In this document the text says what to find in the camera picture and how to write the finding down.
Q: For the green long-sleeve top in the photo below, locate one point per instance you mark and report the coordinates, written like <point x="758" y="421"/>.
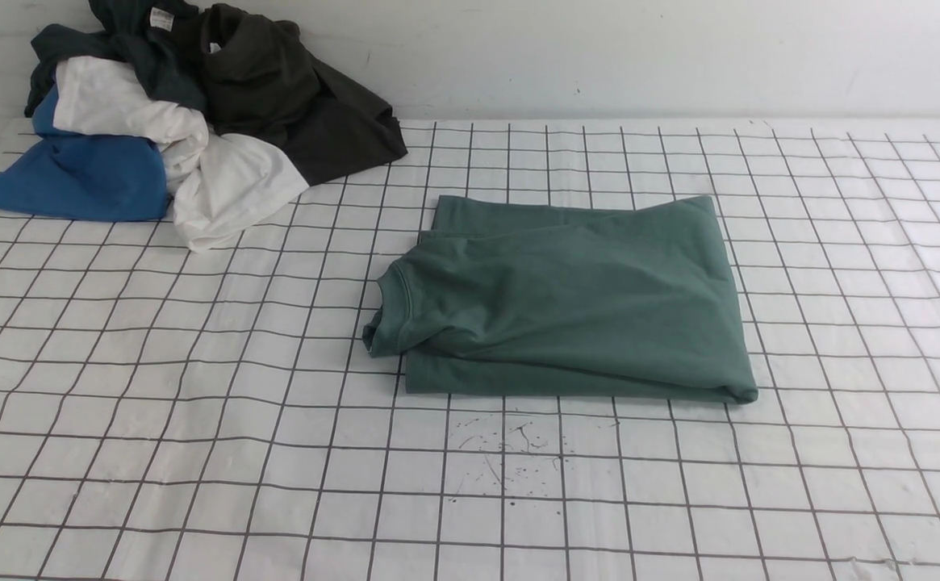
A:
<point x="500" y="299"/>

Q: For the white garment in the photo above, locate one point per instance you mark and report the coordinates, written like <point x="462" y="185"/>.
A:
<point x="220" y="185"/>

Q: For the dark olive garment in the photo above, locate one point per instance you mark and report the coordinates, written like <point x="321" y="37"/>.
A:
<point x="261" y="81"/>

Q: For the white grid table cloth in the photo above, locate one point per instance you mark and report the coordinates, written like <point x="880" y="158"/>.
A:
<point x="167" y="415"/>

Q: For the dark teal garment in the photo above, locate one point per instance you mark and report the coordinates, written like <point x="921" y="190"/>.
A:
<point x="135" y="33"/>

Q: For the blue garment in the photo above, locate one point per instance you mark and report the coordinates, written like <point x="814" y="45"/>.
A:
<point x="101" y="178"/>

